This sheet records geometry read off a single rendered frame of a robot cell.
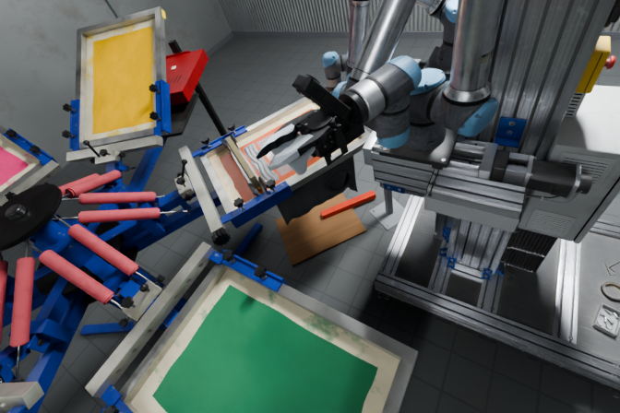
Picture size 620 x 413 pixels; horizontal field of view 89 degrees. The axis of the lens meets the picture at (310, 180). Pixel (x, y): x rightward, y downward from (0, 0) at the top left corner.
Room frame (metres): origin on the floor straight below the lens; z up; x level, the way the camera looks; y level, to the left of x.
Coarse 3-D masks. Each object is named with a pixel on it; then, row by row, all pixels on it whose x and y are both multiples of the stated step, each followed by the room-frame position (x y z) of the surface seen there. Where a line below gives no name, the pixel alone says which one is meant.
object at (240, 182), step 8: (312, 160) 1.15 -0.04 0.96; (280, 168) 1.17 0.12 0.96; (288, 168) 1.15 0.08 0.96; (240, 176) 1.22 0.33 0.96; (280, 176) 1.12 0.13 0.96; (288, 176) 1.10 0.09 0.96; (240, 184) 1.16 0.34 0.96; (240, 192) 1.11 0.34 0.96; (248, 192) 1.09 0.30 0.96; (248, 200) 1.03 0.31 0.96
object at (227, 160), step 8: (304, 112) 1.56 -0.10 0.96; (264, 136) 1.47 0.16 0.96; (248, 144) 1.45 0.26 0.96; (256, 144) 1.43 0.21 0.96; (224, 160) 1.38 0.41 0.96; (232, 160) 1.36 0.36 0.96; (248, 160) 1.31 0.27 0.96; (224, 168) 1.32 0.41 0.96; (232, 168) 1.30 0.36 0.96; (232, 176) 1.23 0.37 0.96
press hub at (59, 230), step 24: (24, 192) 1.16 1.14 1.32; (48, 192) 1.10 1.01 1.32; (0, 216) 1.05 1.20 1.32; (24, 216) 1.00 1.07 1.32; (48, 216) 0.95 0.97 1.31; (0, 240) 0.91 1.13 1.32; (24, 240) 0.88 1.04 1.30; (48, 240) 0.98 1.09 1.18; (72, 240) 0.97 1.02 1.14; (120, 240) 1.01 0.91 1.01; (72, 264) 0.93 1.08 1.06; (48, 288) 0.88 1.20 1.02; (72, 288) 0.83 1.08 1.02
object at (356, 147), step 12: (288, 108) 1.61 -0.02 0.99; (300, 108) 1.61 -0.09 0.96; (264, 120) 1.57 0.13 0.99; (276, 120) 1.57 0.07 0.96; (252, 132) 1.53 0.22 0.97; (360, 144) 1.11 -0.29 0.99; (204, 156) 1.43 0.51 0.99; (336, 156) 1.08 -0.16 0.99; (348, 156) 1.08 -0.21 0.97; (312, 168) 1.06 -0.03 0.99; (324, 168) 1.05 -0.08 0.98; (216, 180) 1.21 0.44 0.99; (300, 180) 1.01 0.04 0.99; (216, 192) 1.13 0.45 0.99; (228, 204) 1.02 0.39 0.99
